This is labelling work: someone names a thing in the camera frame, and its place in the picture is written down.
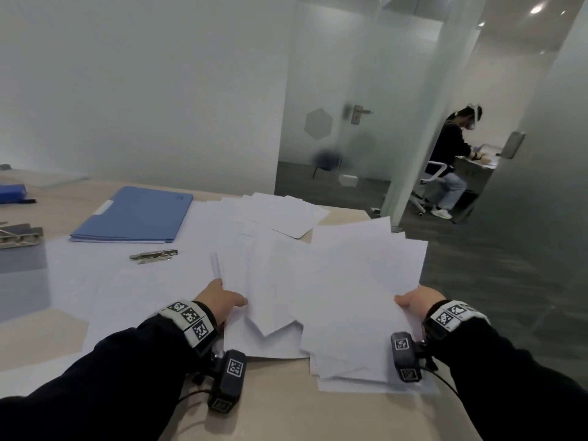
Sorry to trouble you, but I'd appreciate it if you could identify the person's left hand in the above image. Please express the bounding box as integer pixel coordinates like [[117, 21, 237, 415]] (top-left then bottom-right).
[[192, 278, 249, 326]]

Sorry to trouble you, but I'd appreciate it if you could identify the white office chair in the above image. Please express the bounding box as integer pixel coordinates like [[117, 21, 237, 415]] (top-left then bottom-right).
[[411, 161, 449, 217]]

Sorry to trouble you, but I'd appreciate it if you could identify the light gray office desk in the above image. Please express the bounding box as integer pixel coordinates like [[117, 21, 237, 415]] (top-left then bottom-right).
[[452, 141, 502, 198]]

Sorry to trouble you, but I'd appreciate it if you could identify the frosted glass door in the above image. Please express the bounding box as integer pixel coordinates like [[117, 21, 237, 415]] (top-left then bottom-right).
[[275, 0, 447, 212]]

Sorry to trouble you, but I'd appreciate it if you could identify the dark chair behind glass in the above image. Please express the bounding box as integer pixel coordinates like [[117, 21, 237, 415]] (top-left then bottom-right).
[[312, 149, 343, 179]]

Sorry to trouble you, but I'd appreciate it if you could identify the person's left forearm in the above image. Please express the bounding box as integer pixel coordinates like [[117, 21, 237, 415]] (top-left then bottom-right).
[[0, 314, 212, 441]]

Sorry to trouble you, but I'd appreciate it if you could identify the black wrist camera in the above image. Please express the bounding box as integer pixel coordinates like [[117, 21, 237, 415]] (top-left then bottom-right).
[[207, 349, 247, 414], [390, 331, 437, 383]]

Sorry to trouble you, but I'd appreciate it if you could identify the blue battery pack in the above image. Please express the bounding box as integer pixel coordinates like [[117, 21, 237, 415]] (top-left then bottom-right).
[[0, 184, 28, 205]]

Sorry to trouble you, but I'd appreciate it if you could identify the person's right forearm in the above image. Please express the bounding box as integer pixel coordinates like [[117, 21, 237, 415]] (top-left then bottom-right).
[[431, 318, 588, 441]]

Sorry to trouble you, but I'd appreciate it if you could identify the person's right hand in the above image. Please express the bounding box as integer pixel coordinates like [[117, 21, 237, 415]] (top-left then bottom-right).
[[394, 285, 447, 325]]

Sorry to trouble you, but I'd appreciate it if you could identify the blue folder with inner slot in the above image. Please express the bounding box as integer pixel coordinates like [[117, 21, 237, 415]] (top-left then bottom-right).
[[69, 186, 194, 244]]

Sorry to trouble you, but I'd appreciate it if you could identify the gray hexagon sticker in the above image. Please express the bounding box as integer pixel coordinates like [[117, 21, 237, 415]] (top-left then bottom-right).
[[304, 107, 333, 141]]

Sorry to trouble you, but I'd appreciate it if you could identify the single metal file clip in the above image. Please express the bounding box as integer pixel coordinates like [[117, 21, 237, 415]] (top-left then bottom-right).
[[129, 249, 179, 265]]

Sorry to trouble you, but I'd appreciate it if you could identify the white wristband with black markers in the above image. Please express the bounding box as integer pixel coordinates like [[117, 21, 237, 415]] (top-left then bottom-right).
[[159, 299, 217, 350], [422, 300, 490, 341]]

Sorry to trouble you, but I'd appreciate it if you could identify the black camera cable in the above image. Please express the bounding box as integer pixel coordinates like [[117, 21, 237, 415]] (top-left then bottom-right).
[[176, 388, 214, 405], [420, 364, 460, 396]]

